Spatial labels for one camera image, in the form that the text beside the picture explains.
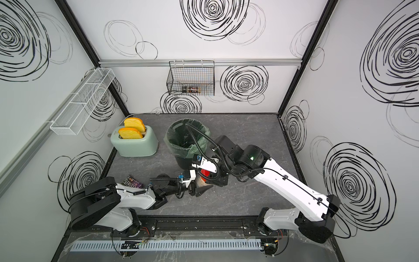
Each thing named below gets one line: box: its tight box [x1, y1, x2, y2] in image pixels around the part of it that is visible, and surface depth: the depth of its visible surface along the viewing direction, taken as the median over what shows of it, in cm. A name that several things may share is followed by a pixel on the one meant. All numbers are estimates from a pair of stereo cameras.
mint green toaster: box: [110, 125, 159, 157], surface depth 92 cm
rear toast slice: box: [123, 117, 146, 133], surface depth 89 cm
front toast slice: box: [118, 127, 144, 140], surface depth 86 cm
